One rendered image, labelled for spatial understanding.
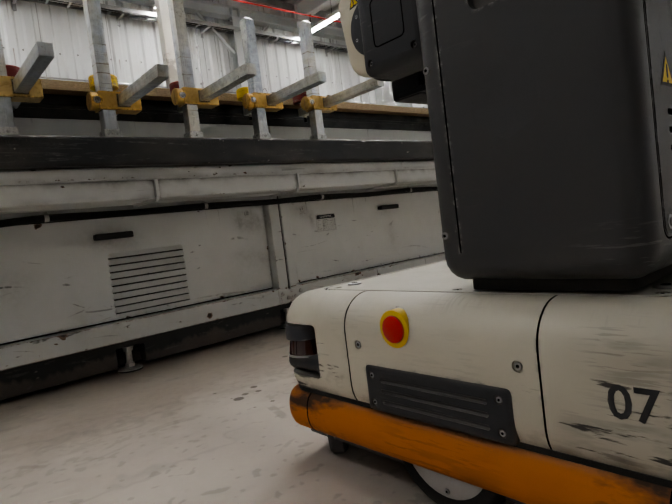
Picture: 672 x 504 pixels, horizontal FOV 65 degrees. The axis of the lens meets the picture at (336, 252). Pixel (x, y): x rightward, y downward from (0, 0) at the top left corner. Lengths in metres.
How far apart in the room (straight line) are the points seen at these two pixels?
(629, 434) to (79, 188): 1.38
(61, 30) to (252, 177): 7.99
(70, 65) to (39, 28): 0.63
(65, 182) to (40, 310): 0.41
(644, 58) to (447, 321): 0.34
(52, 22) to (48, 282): 8.08
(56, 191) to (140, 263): 0.42
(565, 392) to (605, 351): 0.06
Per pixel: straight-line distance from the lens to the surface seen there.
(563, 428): 0.60
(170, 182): 1.67
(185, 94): 1.71
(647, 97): 0.60
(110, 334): 1.79
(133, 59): 9.84
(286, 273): 2.08
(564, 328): 0.57
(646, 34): 0.62
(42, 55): 1.31
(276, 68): 11.28
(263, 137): 1.82
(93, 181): 1.59
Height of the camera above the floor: 0.39
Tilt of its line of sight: 3 degrees down
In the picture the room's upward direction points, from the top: 7 degrees counter-clockwise
